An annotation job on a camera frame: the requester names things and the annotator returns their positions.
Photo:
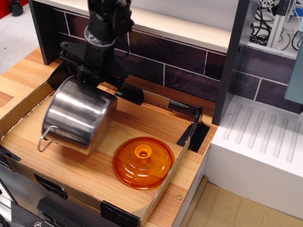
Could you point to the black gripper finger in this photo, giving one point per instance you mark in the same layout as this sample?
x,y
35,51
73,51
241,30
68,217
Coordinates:
x,y
89,77

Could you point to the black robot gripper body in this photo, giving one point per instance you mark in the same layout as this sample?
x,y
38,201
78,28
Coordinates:
x,y
97,54

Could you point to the stainless steel pot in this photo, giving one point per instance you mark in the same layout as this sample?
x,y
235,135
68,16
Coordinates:
x,y
78,116

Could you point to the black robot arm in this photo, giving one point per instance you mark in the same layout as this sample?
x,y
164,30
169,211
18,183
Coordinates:
x,y
110,16

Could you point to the orange transparent pot lid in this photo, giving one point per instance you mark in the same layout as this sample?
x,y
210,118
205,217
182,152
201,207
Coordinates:
x,y
142,163

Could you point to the cardboard fence with black tape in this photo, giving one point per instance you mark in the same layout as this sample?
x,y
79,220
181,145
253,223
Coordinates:
x,y
81,157

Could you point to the black caster wheel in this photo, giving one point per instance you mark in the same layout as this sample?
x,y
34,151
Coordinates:
x,y
15,8

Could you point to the white dish drainer block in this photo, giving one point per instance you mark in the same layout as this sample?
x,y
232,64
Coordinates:
x,y
257,153

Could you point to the grey-blue box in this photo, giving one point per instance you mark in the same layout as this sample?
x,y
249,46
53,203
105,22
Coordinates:
x,y
294,90

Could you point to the dark grey shelf frame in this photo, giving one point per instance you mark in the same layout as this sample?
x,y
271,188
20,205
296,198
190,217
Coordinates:
x,y
188,63

